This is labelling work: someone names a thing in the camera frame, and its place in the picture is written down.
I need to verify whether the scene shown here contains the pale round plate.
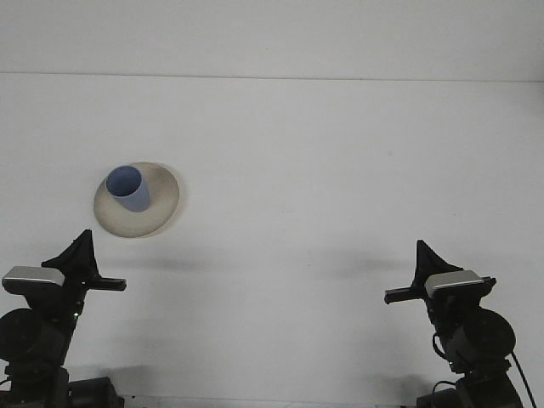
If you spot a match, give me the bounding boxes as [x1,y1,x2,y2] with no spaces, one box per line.
[93,160,188,239]

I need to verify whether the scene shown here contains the pale blue cup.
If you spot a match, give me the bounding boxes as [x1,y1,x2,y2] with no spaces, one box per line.
[105,164,150,213]

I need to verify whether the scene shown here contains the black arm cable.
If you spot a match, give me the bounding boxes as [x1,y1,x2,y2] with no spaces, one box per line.
[430,333,536,408]

